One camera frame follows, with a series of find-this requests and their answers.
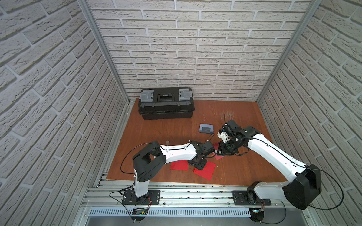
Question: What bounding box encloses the dark red envelope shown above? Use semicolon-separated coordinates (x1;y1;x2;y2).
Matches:
213;143;224;160

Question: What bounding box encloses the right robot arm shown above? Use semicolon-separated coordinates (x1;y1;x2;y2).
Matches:
216;120;321;210

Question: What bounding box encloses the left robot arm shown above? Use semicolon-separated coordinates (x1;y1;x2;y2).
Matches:
133;141;215;198

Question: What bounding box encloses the grey hole punch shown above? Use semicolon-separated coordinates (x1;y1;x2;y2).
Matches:
199;124;214;134

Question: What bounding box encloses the black plastic toolbox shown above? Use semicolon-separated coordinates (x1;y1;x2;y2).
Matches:
138;87;195;120

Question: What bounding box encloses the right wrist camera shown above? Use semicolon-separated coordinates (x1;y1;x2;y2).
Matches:
217;131;230;143

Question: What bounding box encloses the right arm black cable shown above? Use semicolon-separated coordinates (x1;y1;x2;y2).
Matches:
223;112;345;225

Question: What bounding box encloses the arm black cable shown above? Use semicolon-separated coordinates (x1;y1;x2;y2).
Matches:
223;112;345;225
120;132;216;175

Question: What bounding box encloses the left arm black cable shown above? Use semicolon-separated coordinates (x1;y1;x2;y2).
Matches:
120;132;216;175

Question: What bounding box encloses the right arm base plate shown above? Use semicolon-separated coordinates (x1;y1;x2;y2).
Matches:
232;190;272;206

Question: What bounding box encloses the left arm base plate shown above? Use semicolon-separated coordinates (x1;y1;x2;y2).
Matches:
122;190;160;205

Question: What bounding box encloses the aluminium rail frame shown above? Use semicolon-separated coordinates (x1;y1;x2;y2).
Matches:
76;180;306;218

